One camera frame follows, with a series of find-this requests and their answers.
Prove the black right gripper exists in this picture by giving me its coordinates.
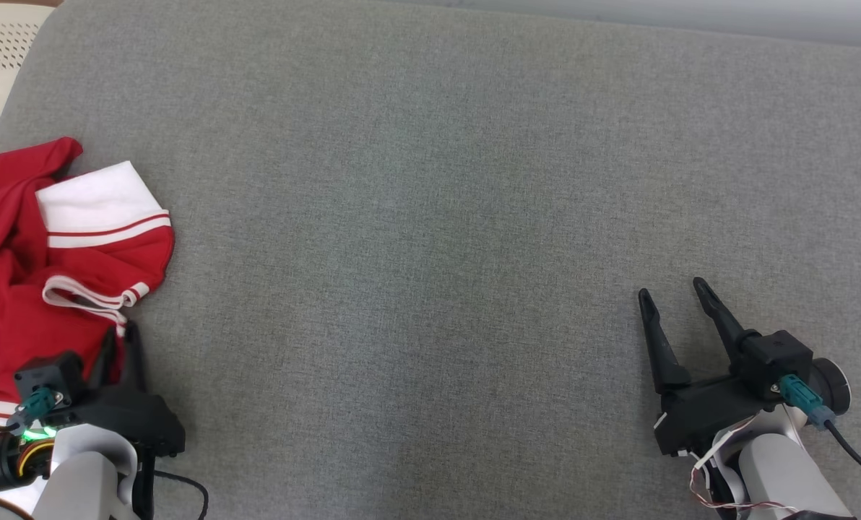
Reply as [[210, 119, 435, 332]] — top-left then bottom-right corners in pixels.
[[638, 277, 787, 457]]

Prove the red jersey with white trim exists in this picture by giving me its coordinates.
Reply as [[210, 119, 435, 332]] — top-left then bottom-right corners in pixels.
[[0, 136, 176, 508]]

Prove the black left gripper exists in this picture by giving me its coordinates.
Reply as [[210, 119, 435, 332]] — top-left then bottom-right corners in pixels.
[[44, 321, 186, 459]]

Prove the left camera cable teal plug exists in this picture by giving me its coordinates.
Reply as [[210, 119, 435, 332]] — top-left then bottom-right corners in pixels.
[[0, 387, 64, 435]]

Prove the thin red white wire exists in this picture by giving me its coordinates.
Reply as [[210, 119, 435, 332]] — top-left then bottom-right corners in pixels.
[[689, 414, 801, 515]]

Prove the thin black cable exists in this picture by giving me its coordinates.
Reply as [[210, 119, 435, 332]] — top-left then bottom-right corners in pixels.
[[138, 449, 209, 520]]

